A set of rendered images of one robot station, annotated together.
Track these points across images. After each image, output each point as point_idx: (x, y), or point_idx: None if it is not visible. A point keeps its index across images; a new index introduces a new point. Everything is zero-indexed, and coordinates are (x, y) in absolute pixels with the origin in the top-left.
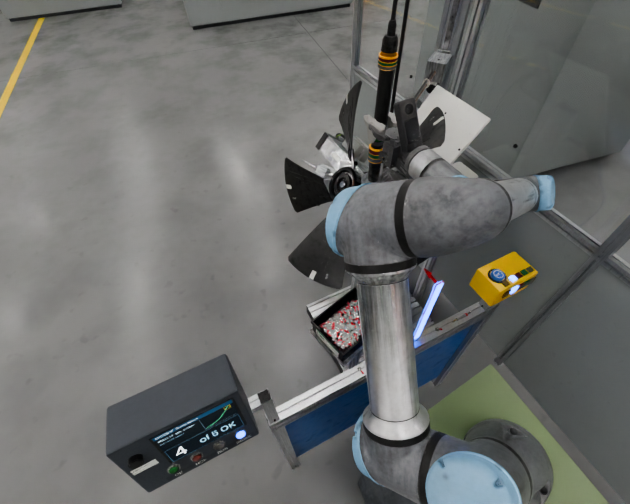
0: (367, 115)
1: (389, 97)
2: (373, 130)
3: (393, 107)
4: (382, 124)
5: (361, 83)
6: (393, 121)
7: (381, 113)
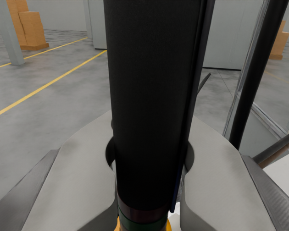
0: (109, 110)
1: (182, 2)
2: None
3: (245, 118)
4: (106, 183)
5: (209, 75)
6: (194, 191)
7: (124, 113)
